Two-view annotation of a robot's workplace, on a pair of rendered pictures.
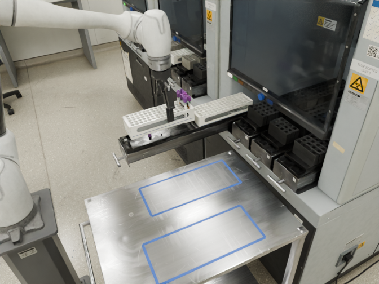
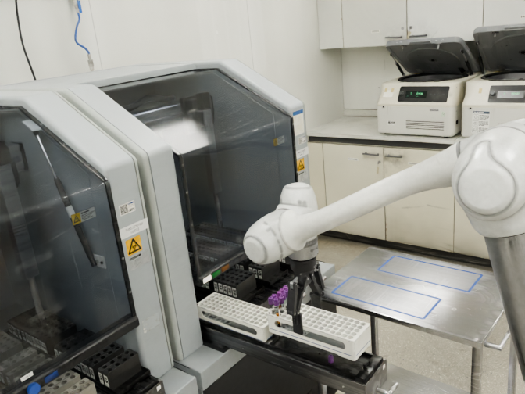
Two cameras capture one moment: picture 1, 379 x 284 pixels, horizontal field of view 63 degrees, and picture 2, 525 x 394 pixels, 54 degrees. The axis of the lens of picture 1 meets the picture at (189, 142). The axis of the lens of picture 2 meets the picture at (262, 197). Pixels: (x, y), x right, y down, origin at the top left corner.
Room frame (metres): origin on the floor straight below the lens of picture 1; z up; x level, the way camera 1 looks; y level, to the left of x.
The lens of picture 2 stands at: (1.84, 1.26, 1.75)
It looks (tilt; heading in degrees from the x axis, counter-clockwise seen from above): 19 degrees down; 244
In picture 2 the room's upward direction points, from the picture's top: 6 degrees counter-clockwise
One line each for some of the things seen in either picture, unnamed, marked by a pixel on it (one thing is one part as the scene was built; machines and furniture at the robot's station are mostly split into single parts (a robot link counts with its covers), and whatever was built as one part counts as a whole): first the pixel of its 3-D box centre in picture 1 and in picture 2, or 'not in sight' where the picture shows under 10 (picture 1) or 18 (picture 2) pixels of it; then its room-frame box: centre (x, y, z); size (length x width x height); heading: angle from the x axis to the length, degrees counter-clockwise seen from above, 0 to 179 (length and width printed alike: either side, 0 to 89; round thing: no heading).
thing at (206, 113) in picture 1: (221, 110); (237, 316); (1.28, -0.16, 0.83); 0.30 x 0.10 x 0.06; 115
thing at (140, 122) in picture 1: (159, 118); (317, 327); (1.15, 0.12, 0.89); 0.30 x 0.10 x 0.06; 115
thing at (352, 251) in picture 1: (348, 257); not in sight; (0.80, -0.70, 0.29); 0.11 x 0.03 x 0.10; 115
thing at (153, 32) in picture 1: (154, 31); (296, 212); (1.17, 0.10, 1.25); 0.13 x 0.11 x 0.16; 30
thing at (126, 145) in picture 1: (188, 129); (283, 346); (1.20, 0.00, 0.78); 0.73 x 0.14 x 0.09; 115
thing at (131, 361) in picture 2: (198, 72); (123, 370); (1.68, -0.08, 0.85); 0.12 x 0.02 x 0.06; 25
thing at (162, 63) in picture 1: (159, 60); (301, 246); (1.16, 0.10, 1.15); 0.09 x 0.09 x 0.06
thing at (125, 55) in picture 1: (126, 65); not in sight; (2.87, 0.57, 0.43); 0.27 x 0.02 x 0.36; 25
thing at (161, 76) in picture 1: (161, 78); (304, 270); (1.16, 0.10, 1.07); 0.08 x 0.07 x 0.09; 25
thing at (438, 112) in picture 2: not in sight; (430, 83); (-0.95, -1.53, 1.22); 0.62 x 0.56 x 0.64; 23
